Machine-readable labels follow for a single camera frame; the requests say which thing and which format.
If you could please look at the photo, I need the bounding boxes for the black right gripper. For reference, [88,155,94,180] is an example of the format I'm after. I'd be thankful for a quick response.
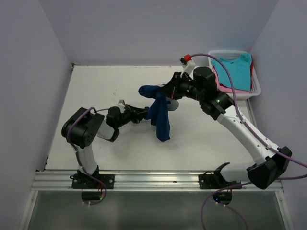
[159,72,204,102]

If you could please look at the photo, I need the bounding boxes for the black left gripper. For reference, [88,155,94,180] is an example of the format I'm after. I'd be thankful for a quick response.
[116,104,151,128]

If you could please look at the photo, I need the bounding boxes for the navy blue printed t-shirt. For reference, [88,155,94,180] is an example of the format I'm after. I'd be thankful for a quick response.
[138,84,179,142]

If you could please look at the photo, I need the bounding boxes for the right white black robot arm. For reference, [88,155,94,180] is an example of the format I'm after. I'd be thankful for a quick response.
[160,67,292,189]

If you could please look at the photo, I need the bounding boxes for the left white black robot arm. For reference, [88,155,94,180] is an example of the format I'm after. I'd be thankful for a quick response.
[61,104,149,188]

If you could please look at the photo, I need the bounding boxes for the pink folded t-shirt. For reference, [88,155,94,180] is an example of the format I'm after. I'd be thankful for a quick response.
[212,66,249,94]

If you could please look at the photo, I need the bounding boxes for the turquoise folded t-shirt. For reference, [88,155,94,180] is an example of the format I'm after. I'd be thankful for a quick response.
[212,53,251,91]

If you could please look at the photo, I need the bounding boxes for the red folded t-shirt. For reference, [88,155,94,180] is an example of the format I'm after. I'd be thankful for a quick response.
[250,56,253,78]

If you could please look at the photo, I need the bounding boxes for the white plastic laundry basket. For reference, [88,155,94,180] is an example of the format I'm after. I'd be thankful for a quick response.
[208,50,261,100]

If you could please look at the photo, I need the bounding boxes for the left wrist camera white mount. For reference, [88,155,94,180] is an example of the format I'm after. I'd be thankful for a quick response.
[118,99,126,107]

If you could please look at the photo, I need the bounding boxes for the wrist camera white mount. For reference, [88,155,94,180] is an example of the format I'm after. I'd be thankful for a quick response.
[118,99,126,107]
[180,55,196,77]

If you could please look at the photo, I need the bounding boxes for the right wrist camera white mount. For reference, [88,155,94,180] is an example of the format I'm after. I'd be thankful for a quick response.
[180,55,196,77]

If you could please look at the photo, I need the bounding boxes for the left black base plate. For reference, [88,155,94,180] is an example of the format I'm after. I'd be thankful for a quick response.
[70,173,115,189]

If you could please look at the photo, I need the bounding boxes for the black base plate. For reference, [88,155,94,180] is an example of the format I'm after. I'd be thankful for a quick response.
[198,172,242,189]
[70,173,115,189]

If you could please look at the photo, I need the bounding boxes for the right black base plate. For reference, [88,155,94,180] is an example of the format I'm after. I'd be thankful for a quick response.
[198,172,242,189]

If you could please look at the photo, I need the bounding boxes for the aluminium front frame rail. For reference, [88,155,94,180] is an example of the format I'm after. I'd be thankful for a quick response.
[30,169,283,192]

